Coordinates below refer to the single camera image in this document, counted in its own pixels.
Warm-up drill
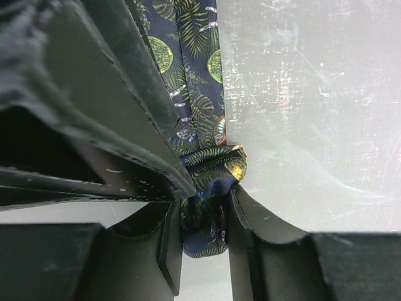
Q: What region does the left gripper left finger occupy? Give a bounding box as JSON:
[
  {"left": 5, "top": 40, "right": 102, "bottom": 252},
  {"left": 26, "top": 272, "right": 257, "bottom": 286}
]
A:
[{"left": 1, "top": 202, "right": 182, "bottom": 300}]

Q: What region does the green floral tie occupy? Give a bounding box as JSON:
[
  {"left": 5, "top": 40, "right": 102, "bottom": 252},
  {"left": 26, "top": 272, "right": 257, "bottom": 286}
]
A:
[{"left": 134, "top": 0, "right": 247, "bottom": 258}]

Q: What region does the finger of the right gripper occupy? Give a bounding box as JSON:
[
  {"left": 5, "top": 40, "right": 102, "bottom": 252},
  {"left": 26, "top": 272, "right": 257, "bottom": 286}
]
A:
[
  {"left": 1, "top": 107, "right": 195, "bottom": 207},
  {"left": 46, "top": 1, "right": 170, "bottom": 147}
]

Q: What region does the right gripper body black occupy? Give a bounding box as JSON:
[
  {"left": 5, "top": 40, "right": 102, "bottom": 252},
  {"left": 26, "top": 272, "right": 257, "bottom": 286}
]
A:
[{"left": 1, "top": 1, "right": 94, "bottom": 132}]

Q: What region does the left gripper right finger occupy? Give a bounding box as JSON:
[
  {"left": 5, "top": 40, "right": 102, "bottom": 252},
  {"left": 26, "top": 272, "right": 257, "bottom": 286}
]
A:
[{"left": 228, "top": 186, "right": 400, "bottom": 300}]

